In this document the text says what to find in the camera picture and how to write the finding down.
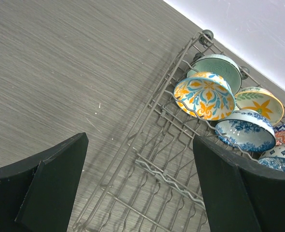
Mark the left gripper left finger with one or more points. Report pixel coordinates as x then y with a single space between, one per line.
37 193

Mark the grey wire dish rack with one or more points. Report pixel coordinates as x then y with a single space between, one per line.
151 184

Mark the mint green ribbed bowl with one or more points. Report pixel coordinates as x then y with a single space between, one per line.
221 65

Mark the yellow blue floral bowl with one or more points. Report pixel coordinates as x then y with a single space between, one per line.
205 94

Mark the blue white diamond bowl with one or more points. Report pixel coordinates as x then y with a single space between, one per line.
274 158

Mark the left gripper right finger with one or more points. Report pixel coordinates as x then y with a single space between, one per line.
239 194

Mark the blue floral bowl middle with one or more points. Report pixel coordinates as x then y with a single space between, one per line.
248 130

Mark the yellow bowl with leaves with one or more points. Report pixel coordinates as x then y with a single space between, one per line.
262 101

